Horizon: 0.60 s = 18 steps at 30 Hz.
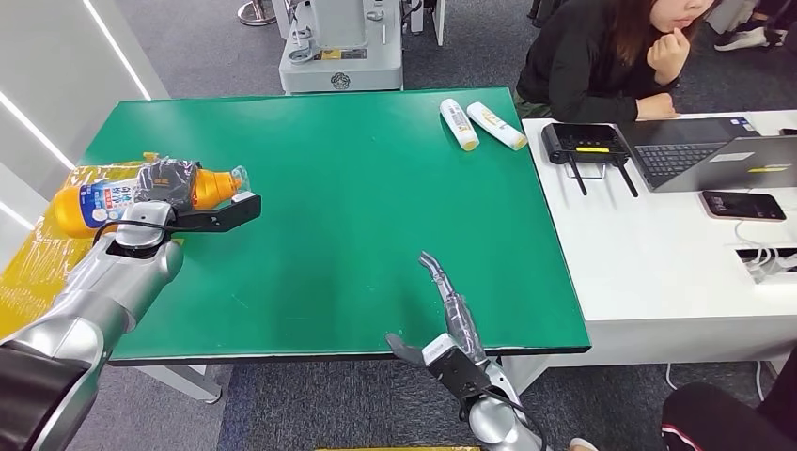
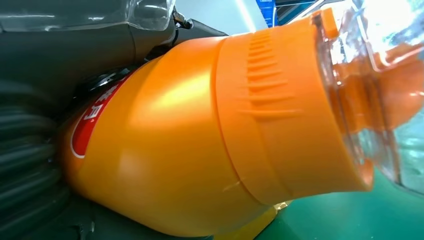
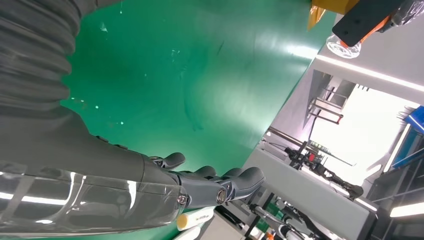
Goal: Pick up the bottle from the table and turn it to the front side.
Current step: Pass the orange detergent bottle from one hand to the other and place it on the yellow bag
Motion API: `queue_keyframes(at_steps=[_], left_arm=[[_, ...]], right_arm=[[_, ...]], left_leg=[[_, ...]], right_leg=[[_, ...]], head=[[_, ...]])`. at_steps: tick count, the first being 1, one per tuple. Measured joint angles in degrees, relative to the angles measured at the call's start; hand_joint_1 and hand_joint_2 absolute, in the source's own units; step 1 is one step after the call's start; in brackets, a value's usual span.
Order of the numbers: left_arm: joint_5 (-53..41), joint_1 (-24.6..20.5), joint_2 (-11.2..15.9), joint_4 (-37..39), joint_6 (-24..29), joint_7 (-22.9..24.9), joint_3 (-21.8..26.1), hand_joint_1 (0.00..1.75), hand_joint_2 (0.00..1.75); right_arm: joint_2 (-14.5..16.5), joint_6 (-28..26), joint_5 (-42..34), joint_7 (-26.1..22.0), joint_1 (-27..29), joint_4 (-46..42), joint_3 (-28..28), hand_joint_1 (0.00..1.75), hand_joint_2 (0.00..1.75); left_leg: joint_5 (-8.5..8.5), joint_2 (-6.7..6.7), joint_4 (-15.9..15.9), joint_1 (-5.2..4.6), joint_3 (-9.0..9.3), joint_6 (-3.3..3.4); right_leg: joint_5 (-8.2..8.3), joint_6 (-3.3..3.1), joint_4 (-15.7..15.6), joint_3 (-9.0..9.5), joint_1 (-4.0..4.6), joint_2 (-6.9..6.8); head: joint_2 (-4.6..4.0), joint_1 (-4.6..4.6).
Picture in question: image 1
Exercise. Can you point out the grey machine base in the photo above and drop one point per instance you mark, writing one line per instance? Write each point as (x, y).
(342, 59)

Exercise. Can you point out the white bottle with orange label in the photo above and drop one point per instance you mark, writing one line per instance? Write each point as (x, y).
(496, 126)

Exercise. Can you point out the seated person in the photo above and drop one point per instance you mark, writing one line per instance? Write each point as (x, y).
(579, 62)

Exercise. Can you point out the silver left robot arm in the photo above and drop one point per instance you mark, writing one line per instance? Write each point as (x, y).
(87, 323)

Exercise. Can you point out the black router with antennas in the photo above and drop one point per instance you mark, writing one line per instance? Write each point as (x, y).
(582, 144)

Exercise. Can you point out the white bottle with blue label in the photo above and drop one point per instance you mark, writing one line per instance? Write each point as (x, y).
(459, 124)

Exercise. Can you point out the black smartphone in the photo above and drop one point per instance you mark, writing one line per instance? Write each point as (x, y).
(744, 206)

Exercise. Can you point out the yellow taped cardboard box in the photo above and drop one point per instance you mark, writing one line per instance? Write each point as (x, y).
(31, 267)

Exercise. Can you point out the orange bottle with clear cap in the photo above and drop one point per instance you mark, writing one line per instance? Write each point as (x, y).
(81, 208)

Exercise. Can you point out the white table leg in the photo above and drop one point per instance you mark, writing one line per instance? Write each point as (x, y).
(180, 383)

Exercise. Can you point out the person in black trousers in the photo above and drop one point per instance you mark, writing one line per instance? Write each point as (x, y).
(716, 417)

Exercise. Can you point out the grey open laptop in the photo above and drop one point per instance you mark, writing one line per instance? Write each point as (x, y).
(728, 168)

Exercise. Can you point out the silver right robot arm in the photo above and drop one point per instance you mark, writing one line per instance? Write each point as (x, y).
(498, 423)

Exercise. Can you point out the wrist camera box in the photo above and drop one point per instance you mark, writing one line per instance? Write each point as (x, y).
(454, 370)
(218, 216)

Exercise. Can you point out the chrome stanchion base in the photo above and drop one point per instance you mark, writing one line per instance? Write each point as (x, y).
(255, 13)

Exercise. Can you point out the person with white shoes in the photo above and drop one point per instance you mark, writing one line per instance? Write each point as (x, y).
(741, 38)

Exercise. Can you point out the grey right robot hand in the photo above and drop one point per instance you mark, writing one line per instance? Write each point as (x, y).
(462, 323)

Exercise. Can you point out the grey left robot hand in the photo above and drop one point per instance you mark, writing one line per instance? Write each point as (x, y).
(168, 183)

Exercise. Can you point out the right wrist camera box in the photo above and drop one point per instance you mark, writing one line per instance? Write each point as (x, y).
(454, 370)

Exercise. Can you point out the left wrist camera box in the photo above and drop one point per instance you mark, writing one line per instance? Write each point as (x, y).
(218, 216)

